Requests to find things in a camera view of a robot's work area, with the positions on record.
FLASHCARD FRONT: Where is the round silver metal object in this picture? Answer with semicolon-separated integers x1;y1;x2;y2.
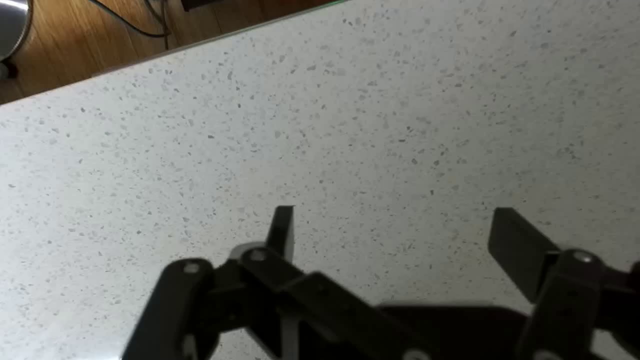
0;0;32;65

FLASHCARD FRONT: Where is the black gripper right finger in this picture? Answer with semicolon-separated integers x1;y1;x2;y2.
486;206;640;360

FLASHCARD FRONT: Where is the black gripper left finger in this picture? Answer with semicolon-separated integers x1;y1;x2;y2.
122;205;431;360

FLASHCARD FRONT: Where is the thin black floor cable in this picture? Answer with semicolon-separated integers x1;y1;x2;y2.
90;0;174;51

